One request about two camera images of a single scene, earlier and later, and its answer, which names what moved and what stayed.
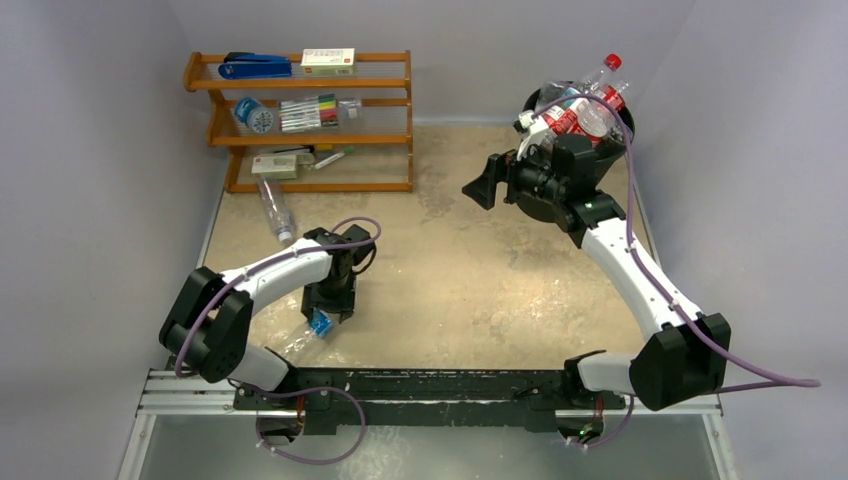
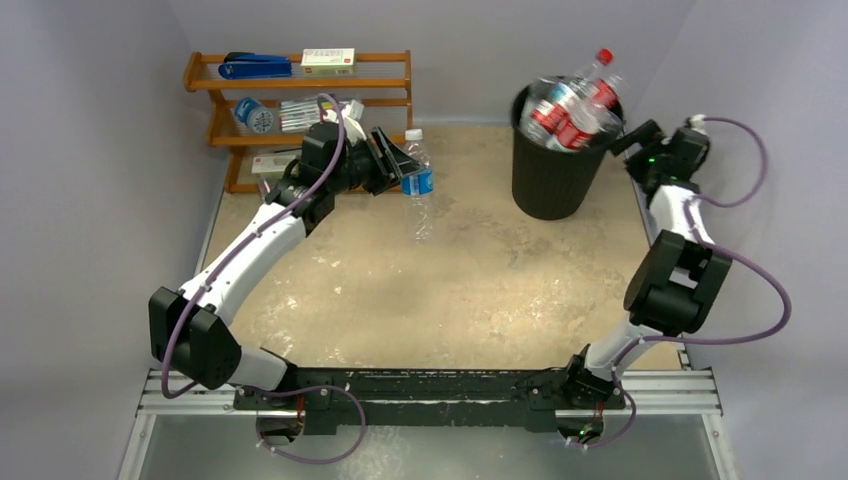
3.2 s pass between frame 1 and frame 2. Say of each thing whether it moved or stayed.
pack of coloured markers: stayed
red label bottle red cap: moved
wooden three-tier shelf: stayed
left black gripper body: moved
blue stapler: stayed
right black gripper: moved
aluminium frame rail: stayed
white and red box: stayed
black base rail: stayed
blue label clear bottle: moved
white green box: stayed
